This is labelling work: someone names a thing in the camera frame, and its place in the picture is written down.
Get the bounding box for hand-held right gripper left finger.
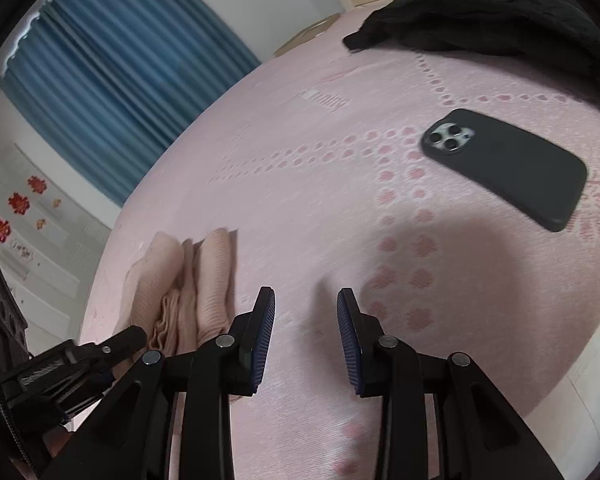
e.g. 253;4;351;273
45;286;277;480

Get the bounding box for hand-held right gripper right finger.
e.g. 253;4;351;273
336;287;566;480

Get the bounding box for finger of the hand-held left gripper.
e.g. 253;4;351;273
60;360;131;423
77;326;148;366

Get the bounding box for beige knit sweater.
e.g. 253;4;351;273
111;228;241;401

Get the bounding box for white wardrobe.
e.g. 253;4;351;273
0;145;113;361

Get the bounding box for pink patterned bed sheet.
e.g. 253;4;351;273
77;5;600;480

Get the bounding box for black smartphone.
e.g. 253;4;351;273
420;108;589;233

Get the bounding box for blue curtain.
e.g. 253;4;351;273
0;0;262;206

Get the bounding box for flat cardboard box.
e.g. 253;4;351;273
274;14;342;57

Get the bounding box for black puffer jacket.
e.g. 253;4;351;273
342;0;600;121

